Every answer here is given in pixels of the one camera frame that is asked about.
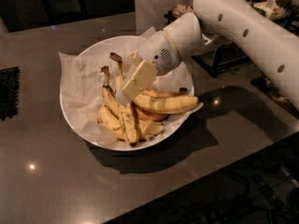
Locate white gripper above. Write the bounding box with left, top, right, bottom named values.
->
left=116, top=12, right=204, bottom=105

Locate long spotted yellow banana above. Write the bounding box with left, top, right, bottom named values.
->
left=109, top=52, right=139, bottom=147

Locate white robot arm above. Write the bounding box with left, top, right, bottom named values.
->
left=116, top=0, right=299, bottom=108

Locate rear curved yellow banana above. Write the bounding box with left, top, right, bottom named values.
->
left=142, top=88, right=188, bottom=98

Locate curved yellow banana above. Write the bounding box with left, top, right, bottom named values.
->
left=133, top=94, right=200, bottom=114
left=142, top=88, right=188, bottom=98

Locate front curved yellow banana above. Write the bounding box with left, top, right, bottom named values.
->
left=133, top=94, right=200, bottom=114

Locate white round bowl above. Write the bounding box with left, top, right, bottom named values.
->
left=59, top=35, right=196, bottom=152

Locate small left yellow banana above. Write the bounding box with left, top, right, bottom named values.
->
left=101, top=65, right=119, bottom=118

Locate orange banana underneath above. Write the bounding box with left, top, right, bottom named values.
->
left=135, top=106, right=168, bottom=121

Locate bottom yellow banana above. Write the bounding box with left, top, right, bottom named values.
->
left=97, top=105, right=164, bottom=142

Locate white paper liner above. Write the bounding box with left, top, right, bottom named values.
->
left=58, top=26, right=205, bottom=147

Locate dark water dispenser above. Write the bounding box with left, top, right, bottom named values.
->
left=42, top=0, right=87, bottom=24

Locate dark patterned mat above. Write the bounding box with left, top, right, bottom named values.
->
left=250, top=76, right=299, bottom=119

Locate black mesh grid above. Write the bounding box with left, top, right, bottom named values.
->
left=0, top=66, right=20, bottom=120

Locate black wire condiment rack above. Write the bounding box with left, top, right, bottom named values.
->
left=164, top=10, right=250, bottom=78

